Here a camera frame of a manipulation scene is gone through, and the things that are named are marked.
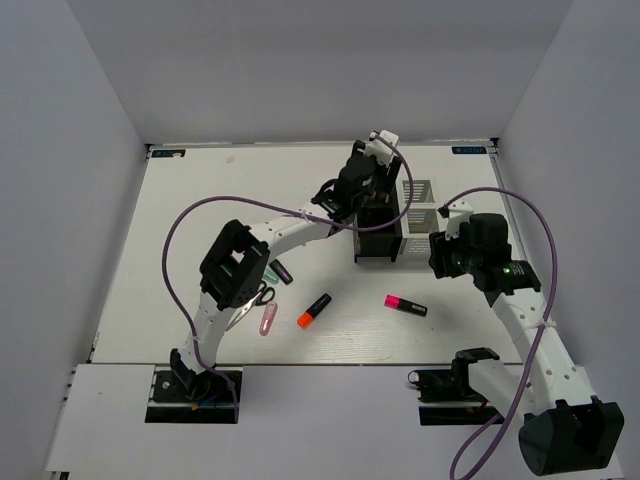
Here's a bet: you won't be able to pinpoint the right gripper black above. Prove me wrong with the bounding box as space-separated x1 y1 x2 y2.
428 222 482 279

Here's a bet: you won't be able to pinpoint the pink cap black highlighter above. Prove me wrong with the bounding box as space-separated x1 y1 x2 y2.
384 295 428 317

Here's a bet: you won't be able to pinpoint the pale green eraser case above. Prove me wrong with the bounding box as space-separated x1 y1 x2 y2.
263 267 280 285

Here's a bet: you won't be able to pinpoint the orange cap black highlighter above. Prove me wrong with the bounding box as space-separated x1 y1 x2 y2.
297 293 332 329

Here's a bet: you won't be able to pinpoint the pink translucent eraser case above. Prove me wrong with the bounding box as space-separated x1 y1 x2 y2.
259 301 278 336

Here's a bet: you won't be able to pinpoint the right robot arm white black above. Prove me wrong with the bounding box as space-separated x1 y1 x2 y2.
429 206 624 476

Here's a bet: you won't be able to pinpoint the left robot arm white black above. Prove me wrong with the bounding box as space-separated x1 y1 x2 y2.
170 130 405 399

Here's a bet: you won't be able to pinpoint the white slotted pen holder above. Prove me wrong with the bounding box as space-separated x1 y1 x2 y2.
396 174 440 260

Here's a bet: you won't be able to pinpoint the black slotted pen holder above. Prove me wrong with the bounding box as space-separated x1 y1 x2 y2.
353 192 403 263

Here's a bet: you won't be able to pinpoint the right blue table label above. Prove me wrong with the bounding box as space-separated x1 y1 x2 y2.
451 146 487 155

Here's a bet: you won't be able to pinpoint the blue table label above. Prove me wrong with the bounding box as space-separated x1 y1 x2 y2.
151 149 186 158
451 146 487 155

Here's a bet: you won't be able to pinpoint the left blue table label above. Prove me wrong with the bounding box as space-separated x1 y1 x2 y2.
151 149 186 158

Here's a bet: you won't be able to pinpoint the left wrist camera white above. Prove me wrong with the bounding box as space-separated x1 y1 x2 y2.
364 130 399 167

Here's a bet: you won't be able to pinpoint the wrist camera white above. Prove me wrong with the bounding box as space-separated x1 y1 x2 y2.
364 130 399 167
438 199 474 241

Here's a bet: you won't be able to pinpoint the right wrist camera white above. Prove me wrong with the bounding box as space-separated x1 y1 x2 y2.
438 199 474 241

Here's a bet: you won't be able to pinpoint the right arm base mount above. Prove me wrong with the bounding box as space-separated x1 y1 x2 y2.
407 348 503 426

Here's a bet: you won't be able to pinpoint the black handled scissors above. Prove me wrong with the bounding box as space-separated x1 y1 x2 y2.
226 280 276 331

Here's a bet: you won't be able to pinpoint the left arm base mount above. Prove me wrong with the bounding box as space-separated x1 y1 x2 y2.
145 368 236 425

